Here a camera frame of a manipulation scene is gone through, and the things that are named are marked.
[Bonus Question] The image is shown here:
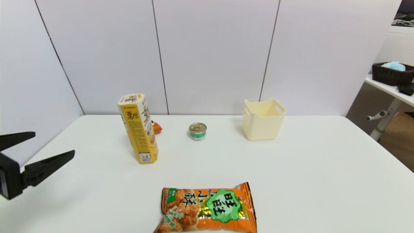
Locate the yellow hexagonal snack box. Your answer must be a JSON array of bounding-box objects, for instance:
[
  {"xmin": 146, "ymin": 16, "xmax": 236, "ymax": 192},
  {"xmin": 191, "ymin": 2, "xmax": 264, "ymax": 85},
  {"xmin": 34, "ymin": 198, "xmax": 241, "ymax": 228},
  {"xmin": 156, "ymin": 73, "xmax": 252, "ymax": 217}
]
[{"xmin": 117, "ymin": 94, "xmax": 159, "ymax": 165}]

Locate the small green tin can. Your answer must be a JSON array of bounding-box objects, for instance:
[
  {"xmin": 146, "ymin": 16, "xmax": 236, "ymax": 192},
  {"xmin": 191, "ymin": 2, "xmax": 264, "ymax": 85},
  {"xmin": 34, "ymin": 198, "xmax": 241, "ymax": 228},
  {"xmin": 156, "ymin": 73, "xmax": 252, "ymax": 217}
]
[{"xmin": 189, "ymin": 123, "xmax": 207, "ymax": 141}]

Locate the orange rice cracker snack bag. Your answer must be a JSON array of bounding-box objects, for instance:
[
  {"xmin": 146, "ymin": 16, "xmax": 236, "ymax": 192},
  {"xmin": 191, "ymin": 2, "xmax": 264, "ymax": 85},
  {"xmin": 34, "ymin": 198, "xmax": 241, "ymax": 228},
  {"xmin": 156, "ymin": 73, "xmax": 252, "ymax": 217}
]
[{"xmin": 153, "ymin": 182, "xmax": 257, "ymax": 233}]

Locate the cream plastic storage basket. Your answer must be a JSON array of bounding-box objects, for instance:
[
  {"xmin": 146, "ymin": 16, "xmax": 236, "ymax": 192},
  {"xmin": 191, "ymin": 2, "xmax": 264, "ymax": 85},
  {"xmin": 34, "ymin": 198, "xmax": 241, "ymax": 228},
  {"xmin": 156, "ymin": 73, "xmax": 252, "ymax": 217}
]
[{"xmin": 242, "ymin": 98, "xmax": 287, "ymax": 141}]

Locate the white side table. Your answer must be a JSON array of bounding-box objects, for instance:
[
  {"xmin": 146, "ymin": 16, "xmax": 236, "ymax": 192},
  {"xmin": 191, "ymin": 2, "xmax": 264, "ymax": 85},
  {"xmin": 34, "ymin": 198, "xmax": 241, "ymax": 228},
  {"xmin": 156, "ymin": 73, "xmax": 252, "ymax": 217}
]
[{"xmin": 365, "ymin": 74, "xmax": 414, "ymax": 142}]

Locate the dark wicker basket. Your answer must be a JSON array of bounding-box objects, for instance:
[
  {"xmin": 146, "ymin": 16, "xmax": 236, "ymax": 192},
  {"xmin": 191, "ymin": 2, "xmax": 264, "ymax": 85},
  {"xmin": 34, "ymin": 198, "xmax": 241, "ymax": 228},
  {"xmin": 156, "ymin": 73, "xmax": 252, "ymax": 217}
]
[{"xmin": 372, "ymin": 62, "xmax": 414, "ymax": 86}]

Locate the light blue fluffy item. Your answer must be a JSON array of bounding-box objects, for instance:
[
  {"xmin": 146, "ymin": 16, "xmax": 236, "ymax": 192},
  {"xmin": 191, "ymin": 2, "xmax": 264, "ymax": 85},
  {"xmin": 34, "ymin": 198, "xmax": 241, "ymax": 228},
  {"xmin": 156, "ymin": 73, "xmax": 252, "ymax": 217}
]
[{"xmin": 381, "ymin": 61, "xmax": 406, "ymax": 72}]

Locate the black object on side table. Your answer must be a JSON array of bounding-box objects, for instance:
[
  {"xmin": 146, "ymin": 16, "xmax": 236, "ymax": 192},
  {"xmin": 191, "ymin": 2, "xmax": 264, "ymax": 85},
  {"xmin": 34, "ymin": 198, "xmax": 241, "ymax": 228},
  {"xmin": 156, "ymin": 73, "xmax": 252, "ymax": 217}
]
[{"xmin": 398, "ymin": 83, "xmax": 414, "ymax": 96}]

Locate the white cable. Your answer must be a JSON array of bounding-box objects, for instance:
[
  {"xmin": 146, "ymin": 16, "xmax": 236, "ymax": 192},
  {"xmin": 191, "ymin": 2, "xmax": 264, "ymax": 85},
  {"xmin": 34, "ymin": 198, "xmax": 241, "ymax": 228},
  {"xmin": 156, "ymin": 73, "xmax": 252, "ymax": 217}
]
[{"xmin": 392, "ymin": 19, "xmax": 414, "ymax": 28}]

